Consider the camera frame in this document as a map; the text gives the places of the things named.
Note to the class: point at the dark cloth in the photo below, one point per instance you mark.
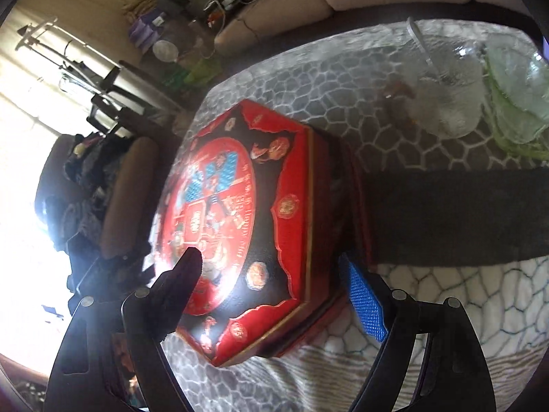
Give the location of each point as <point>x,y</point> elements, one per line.
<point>450,214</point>

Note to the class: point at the brown armchair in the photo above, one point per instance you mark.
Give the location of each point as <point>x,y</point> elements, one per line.
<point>124,197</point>

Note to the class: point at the beige sofa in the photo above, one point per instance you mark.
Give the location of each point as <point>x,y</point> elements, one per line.
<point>343,4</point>

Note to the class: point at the white round container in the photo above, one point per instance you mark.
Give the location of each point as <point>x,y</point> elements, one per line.
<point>165,51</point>

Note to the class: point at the black chair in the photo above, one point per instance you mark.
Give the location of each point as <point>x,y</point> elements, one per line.
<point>116,98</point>

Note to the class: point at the stone-pattern table cover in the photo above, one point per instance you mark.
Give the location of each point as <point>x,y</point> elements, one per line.
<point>326,77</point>

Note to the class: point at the frosted glass mug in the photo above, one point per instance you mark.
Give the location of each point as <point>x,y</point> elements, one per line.
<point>446,94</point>

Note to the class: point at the red octagonal box lid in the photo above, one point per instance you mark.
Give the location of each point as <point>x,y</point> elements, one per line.
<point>223,206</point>

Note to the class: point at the purple boxes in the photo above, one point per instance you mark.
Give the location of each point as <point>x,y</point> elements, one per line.
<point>146,30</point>

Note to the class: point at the green glass bowl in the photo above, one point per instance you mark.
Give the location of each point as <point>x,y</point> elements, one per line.
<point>521,86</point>

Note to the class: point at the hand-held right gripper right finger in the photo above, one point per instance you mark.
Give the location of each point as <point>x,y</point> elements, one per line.
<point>364,300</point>

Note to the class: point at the green glass saucer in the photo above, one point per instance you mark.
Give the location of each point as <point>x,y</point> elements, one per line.
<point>514,148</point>

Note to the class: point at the metal spoon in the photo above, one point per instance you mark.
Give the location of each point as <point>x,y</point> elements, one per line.
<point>420,38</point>

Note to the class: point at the green bag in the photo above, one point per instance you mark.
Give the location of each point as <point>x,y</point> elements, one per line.
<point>201,71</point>

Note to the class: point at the pile of clothes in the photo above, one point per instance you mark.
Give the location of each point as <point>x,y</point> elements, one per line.
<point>90,167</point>

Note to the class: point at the white metal rack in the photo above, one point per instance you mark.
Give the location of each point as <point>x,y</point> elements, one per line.
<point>47,45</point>

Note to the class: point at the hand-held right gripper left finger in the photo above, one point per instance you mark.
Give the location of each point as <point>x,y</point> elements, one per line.
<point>184,274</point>

